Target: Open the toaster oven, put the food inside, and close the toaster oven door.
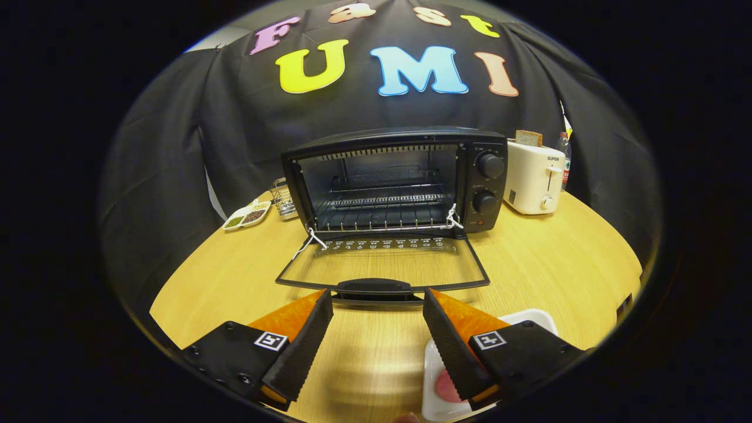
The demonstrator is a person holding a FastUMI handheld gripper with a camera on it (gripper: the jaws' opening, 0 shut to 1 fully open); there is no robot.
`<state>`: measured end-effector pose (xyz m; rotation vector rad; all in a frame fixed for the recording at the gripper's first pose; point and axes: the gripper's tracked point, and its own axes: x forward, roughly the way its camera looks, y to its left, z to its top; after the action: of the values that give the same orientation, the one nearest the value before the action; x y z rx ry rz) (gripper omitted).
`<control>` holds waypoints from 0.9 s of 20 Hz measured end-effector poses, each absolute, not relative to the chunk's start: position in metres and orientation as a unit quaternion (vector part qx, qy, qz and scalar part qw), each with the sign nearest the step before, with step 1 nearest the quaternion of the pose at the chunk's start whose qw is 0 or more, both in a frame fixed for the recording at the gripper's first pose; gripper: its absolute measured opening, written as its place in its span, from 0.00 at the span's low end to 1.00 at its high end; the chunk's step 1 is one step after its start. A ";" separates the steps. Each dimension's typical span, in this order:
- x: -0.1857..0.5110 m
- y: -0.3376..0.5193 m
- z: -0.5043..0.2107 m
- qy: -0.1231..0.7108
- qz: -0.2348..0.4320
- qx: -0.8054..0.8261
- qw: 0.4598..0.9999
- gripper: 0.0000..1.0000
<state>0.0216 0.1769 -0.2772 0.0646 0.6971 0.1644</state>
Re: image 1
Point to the white toaster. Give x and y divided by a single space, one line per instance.
529 176

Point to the black toaster oven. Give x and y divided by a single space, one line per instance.
411 136

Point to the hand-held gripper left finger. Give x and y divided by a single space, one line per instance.
305 352

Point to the clear water bottle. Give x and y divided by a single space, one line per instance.
566 161

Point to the black backdrop cloth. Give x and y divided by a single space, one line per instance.
235 117

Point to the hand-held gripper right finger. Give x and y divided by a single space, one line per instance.
449 352

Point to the white square plate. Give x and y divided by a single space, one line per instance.
433 402

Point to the white divided bean dish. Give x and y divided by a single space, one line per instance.
247 216

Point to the pink ham slice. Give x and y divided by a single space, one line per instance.
443 388

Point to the brown bread slice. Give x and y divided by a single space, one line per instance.
529 138

